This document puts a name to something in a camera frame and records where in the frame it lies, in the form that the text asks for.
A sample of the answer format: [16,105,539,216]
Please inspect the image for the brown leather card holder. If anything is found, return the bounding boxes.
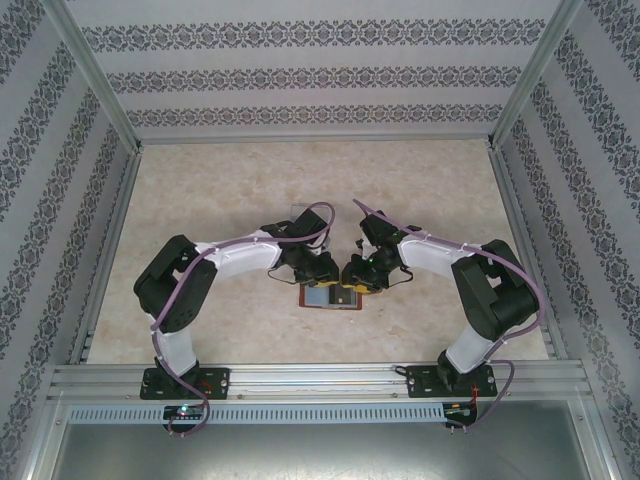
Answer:
[297,283,363,313]

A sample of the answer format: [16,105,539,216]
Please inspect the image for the clear acrylic tray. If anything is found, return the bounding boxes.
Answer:
[288,202,335,254]

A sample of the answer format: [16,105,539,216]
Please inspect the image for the grey sheet metal panel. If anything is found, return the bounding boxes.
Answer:
[29,397,619,480]

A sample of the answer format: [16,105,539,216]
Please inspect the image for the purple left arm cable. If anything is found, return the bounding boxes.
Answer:
[149,201,337,437]

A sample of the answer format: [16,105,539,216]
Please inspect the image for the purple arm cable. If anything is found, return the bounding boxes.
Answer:
[351,198,546,431]
[149,201,337,437]

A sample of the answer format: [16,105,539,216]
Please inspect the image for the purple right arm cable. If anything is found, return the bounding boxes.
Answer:
[351,198,546,431]

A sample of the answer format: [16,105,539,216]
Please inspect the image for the aluminium mounting rail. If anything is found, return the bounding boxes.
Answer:
[47,363,595,401]

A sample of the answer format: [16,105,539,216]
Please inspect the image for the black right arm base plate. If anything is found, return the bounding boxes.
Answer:
[406,364,498,400]

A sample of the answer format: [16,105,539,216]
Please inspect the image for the aluminium frame crossbar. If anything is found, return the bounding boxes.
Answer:
[137,132,494,146]

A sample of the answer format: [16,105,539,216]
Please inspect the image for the grey slotted cable duct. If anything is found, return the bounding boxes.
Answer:
[67,402,446,424]

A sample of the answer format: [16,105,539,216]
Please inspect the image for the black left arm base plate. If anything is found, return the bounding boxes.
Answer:
[141,367,232,401]

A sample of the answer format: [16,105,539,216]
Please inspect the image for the aluminium table side rail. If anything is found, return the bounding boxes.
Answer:
[69,147,144,365]
[487,147,571,361]

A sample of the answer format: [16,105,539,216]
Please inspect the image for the aluminium frame post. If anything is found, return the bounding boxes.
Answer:
[42,0,144,151]
[487,0,586,150]

